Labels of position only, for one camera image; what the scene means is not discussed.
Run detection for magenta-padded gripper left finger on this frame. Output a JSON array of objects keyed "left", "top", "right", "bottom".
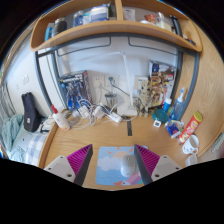
[{"left": 44, "top": 143, "right": 94, "bottom": 187}]

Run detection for tan robot figure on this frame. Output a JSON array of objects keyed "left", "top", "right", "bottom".
[{"left": 138, "top": 87, "right": 151, "bottom": 118}]

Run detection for white desk lamp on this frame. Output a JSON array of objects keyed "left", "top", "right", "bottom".
[{"left": 78, "top": 50, "right": 138, "bottom": 118}]

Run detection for white bottle with red cap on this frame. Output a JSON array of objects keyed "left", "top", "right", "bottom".
[{"left": 50, "top": 104, "right": 71, "bottom": 132}]

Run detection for pastel cloud print mouse pad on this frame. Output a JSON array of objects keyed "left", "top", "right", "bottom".
[{"left": 95, "top": 145, "right": 149, "bottom": 187}]

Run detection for teal round container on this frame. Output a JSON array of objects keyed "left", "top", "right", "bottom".
[{"left": 152, "top": 109, "right": 169, "bottom": 124}]

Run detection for colourful model kit box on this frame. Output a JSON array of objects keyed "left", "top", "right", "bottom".
[{"left": 148, "top": 59, "right": 177, "bottom": 108}]

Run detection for black bag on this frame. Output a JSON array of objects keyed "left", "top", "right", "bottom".
[{"left": 20, "top": 92, "right": 43, "bottom": 133}]

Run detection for red chips can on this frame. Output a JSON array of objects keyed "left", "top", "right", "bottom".
[{"left": 177, "top": 111, "right": 204, "bottom": 145}]

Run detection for clear plastic cup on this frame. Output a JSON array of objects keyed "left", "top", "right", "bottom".
[{"left": 185, "top": 153, "right": 199, "bottom": 168}]

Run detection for blue plaid bedding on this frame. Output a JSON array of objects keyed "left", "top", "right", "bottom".
[{"left": 14, "top": 128, "right": 49, "bottom": 168}]

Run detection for blue spray bottle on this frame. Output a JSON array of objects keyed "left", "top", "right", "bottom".
[{"left": 170, "top": 87, "right": 187, "bottom": 123}]

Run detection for white power strip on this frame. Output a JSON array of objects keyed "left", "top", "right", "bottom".
[{"left": 104, "top": 111, "right": 123, "bottom": 124}]

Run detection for wooden shelf unit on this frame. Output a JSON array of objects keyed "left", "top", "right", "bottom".
[{"left": 29, "top": 0, "right": 203, "bottom": 53}]

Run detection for white mug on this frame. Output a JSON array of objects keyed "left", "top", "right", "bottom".
[{"left": 182, "top": 134, "right": 200, "bottom": 156}]

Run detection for blue tissue packet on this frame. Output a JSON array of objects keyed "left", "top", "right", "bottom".
[{"left": 165, "top": 120, "right": 184, "bottom": 139}]

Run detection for clear glass jar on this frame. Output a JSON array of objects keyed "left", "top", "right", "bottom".
[{"left": 104, "top": 92, "right": 118, "bottom": 108}]

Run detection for white charger block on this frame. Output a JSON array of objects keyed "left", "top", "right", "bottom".
[{"left": 78, "top": 104, "right": 91, "bottom": 118}]

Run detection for teal blanket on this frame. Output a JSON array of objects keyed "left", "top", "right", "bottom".
[{"left": 0, "top": 114, "right": 24, "bottom": 161}]

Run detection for blue model kit box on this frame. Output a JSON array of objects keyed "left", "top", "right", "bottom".
[{"left": 59, "top": 70, "right": 93, "bottom": 111}]

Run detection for grey computer mouse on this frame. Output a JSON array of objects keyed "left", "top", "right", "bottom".
[{"left": 119, "top": 154, "right": 138, "bottom": 178}]

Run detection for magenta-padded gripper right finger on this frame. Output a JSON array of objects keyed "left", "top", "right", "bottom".
[{"left": 133, "top": 144, "right": 183, "bottom": 186}]

